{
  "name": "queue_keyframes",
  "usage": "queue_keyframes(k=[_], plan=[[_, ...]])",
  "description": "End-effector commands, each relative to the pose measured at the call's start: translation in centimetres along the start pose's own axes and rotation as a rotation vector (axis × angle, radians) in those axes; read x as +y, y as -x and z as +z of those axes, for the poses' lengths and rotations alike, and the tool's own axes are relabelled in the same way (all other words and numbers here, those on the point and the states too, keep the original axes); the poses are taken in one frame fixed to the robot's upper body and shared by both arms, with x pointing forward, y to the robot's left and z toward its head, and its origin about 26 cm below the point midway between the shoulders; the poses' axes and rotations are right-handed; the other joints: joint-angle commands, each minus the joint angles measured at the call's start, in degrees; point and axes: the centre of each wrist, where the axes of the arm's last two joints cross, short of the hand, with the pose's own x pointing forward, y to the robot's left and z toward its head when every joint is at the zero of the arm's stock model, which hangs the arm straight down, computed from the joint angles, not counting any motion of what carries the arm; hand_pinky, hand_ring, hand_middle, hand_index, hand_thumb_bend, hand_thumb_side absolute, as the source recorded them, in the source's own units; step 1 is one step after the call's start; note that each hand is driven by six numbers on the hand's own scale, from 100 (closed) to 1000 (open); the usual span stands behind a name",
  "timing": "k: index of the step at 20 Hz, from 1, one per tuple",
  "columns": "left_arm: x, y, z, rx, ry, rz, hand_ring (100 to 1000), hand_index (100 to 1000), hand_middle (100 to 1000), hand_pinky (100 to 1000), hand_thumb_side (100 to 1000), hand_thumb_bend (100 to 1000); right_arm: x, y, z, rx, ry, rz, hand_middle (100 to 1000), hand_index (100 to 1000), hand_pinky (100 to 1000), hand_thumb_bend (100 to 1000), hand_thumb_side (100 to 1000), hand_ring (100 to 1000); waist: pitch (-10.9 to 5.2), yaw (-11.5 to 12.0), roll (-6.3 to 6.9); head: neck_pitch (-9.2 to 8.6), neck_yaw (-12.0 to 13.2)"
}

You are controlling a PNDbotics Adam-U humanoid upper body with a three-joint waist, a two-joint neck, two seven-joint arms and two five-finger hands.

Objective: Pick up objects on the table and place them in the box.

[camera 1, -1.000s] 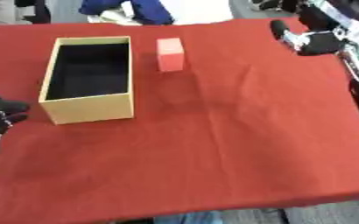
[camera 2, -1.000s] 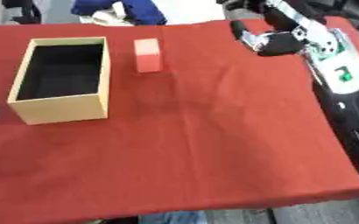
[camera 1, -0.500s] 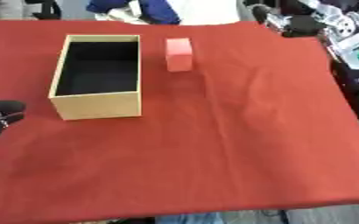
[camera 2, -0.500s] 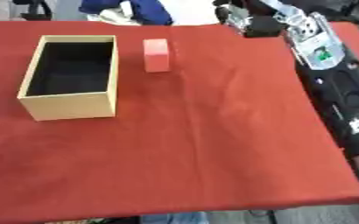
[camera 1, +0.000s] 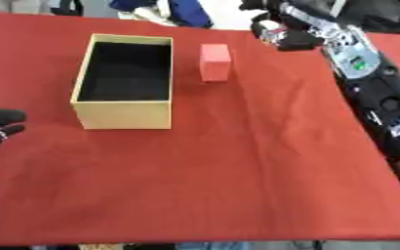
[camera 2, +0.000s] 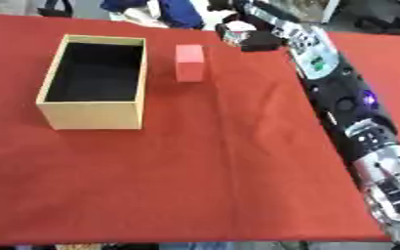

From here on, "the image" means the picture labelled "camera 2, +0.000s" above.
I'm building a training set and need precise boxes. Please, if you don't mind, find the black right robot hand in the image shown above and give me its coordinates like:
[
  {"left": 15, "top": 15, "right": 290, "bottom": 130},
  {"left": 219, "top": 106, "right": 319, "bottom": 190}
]
[{"left": 215, "top": 13, "right": 286, "bottom": 53}]

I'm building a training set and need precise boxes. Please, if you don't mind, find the tan cardboard box black inside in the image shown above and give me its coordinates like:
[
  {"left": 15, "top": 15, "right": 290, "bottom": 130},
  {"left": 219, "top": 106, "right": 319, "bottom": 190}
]
[{"left": 34, "top": 33, "right": 151, "bottom": 131}]

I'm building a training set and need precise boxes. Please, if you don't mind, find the pink rectangular block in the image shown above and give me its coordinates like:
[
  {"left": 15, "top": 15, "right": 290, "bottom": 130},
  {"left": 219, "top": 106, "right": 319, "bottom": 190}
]
[{"left": 174, "top": 44, "right": 207, "bottom": 83}]

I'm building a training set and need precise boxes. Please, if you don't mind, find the black office chair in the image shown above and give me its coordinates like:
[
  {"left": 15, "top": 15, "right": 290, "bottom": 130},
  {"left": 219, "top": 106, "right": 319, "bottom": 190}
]
[{"left": 353, "top": 0, "right": 400, "bottom": 37}]

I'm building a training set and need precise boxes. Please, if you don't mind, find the black bag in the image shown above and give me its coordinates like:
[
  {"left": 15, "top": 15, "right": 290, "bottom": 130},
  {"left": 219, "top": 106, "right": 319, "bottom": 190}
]
[{"left": 36, "top": 0, "right": 76, "bottom": 18}]

